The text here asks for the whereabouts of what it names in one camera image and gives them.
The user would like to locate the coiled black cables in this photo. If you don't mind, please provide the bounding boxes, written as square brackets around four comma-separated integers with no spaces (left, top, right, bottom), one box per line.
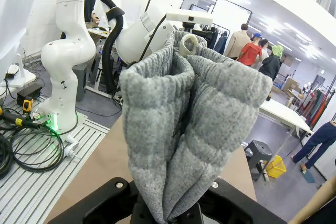
[0,125,66,180]

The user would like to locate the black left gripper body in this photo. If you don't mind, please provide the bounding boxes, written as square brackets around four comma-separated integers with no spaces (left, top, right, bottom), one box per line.
[182,21,214,42]

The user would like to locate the white board on stand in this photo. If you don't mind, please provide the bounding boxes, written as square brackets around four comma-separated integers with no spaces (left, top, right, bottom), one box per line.
[0,0,37,89]

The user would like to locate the person in beige jacket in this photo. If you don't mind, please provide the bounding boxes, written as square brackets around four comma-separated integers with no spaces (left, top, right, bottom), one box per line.
[224,23,252,60]

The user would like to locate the black and yellow hand controller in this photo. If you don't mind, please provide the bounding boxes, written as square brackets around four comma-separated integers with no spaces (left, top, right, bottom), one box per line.
[0,108,38,131]

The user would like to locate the person in black t-shirt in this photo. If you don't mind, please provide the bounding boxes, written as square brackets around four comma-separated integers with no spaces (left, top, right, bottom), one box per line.
[311,202,336,224]

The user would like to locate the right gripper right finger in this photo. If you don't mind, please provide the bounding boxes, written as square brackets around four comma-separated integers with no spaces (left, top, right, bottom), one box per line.
[201,177,287,224]

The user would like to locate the grey training pants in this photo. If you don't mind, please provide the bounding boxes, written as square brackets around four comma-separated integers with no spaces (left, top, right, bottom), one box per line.
[119,30,274,223]

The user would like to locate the rack of colourful clothes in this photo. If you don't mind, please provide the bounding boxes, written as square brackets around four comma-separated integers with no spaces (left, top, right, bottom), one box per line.
[301,76,330,128]

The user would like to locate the person in black at desk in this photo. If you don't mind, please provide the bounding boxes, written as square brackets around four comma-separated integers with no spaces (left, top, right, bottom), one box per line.
[83,0,101,29]

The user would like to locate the rack of dark clothes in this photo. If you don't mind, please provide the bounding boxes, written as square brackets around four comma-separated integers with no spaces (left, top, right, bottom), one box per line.
[199,23,231,55]

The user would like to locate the person in red shirt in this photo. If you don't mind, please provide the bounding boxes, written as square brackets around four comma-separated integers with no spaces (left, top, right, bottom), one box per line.
[237,33,264,67]

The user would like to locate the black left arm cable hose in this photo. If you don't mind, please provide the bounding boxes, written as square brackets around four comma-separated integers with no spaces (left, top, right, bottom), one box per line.
[93,0,125,95]

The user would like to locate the grey plastic stool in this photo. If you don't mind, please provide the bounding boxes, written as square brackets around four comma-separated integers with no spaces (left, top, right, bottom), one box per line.
[244,140,274,182]

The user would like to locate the person in green hood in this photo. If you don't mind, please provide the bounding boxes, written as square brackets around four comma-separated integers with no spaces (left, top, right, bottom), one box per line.
[258,45,285,82]

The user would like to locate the white table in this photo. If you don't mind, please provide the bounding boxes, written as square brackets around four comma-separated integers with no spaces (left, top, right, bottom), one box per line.
[258,98,314,156]

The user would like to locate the black box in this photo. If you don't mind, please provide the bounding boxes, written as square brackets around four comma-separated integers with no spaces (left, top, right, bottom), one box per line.
[16,86,43,106]

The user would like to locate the yellow plastic crate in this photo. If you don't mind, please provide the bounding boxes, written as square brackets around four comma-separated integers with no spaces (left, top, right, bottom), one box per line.
[264,155,287,179]

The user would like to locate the white plug connectors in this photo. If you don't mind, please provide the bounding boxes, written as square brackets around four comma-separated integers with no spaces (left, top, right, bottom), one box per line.
[64,134,80,159]

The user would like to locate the grey pedestal cabinet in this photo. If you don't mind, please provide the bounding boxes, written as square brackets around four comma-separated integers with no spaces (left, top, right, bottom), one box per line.
[72,63,88,103]

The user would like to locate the distant white backdrop screen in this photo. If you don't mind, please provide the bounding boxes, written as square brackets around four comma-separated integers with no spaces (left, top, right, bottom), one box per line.
[214,0,253,30]

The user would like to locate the stacked cardboard boxes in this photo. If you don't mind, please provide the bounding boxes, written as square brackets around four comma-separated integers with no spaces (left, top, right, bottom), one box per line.
[271,77,303,101]

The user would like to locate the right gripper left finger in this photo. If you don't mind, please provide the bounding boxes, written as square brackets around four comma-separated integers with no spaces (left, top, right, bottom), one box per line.
[47,177,139,224]

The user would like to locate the blue floor mat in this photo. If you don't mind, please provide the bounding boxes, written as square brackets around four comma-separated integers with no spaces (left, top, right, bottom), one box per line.
[302,169,316,184]

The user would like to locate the slotted aluminium base plate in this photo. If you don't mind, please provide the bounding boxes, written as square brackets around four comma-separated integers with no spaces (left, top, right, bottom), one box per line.
[0,95,110,224]

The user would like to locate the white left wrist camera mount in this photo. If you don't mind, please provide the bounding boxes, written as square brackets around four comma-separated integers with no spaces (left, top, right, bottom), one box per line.
[165,8,214,26]

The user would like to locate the person in white shirt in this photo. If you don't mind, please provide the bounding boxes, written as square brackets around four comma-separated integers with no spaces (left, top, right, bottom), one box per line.
[258,39,270,63]

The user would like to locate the yellow and black tool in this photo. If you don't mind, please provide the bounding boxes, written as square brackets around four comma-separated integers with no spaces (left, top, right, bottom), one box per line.
[23,98,35,114]

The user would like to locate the person's left forearm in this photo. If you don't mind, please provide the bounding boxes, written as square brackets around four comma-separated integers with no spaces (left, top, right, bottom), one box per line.
[288,179,336,224]

